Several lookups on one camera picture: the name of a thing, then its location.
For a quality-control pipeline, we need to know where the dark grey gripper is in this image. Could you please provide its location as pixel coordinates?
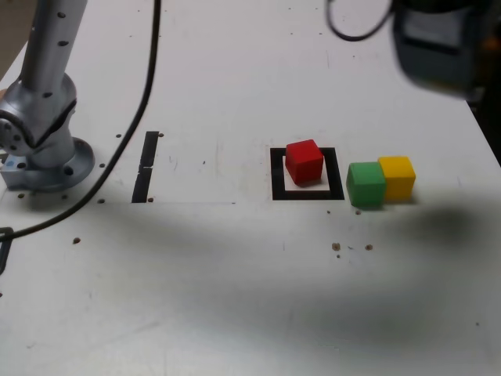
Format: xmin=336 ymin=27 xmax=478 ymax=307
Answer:
xmin=392 ymin=0 xmax=485 ymax=102

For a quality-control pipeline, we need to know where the yellow cube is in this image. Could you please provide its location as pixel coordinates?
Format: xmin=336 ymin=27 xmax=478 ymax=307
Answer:
xmin=377 ymin=155 xmax=416 ymax=203

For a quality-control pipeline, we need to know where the green cube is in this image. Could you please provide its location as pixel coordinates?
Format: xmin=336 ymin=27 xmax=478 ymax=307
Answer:
xmin=345 ymin=161 xmax=387 ymax=208

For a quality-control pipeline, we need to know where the red cube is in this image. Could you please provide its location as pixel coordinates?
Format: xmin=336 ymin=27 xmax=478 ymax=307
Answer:
xmin=284 ymin=139 xmax=325 ymax=187

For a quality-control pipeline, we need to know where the black tape square outline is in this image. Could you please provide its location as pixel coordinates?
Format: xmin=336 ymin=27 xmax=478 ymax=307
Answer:
xmin=269 ymin=146 xmax=345 ymax=201

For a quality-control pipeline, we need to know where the black tape strip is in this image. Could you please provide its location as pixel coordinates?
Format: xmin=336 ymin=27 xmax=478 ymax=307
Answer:
xmin=131 ymin=131 xmax=160 ymax=204

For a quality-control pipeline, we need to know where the black cable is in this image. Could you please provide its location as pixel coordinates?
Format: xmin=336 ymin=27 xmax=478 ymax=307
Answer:
xmin=0 ymin=0 xmax=395 ymax=240

